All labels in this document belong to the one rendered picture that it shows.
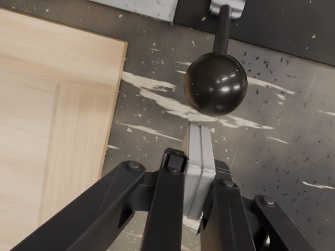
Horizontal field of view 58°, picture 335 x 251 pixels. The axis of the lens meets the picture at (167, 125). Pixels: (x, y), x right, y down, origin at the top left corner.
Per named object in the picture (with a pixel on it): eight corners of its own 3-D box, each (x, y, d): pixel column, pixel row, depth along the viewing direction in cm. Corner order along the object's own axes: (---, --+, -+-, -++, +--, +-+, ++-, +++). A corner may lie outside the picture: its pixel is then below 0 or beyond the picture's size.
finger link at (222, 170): (213, 204, 13) (280, 222, 13) (208, 156, 18) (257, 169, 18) (203, 232, 14) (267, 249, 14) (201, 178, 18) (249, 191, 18)
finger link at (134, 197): (172, 224, 14) (108, 207, 14) (178, 173, 18) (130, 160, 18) (181, 196, 13) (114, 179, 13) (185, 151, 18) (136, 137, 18)
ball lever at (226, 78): (212, -31, 24) (186, 71, 15) (257, -18, 24) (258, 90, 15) (200, 13, 27) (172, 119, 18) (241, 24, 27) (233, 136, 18)
